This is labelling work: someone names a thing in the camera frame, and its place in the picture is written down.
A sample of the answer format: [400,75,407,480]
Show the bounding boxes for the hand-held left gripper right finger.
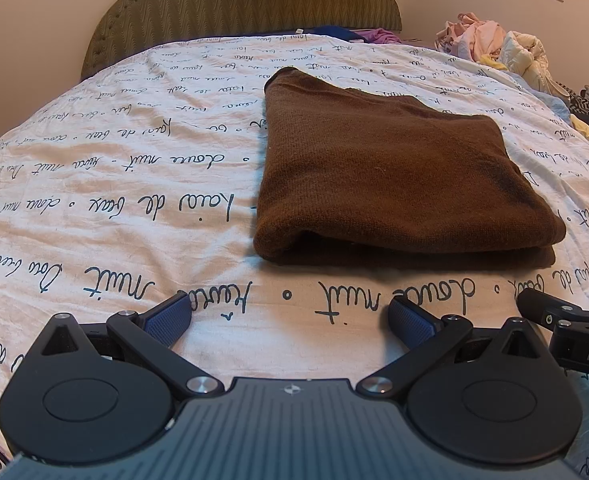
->
[355,295,550,401]

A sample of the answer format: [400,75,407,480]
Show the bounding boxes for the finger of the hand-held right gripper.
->
[517,287,588,331]

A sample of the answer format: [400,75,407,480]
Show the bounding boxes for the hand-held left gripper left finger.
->
[27,291,225,401]

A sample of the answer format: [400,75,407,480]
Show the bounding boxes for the brown knitted sweater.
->
[252,66,568,267]

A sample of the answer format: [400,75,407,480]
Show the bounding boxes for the white script-printed bed cover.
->
[0,34,589,480]

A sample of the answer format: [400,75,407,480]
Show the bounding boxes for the yellow cloth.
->
[477,54,510,72]

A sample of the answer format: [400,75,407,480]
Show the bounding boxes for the blue cloth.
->
[309,25,368,41]

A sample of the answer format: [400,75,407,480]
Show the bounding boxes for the green padded headboard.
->
[80,0,403,81]

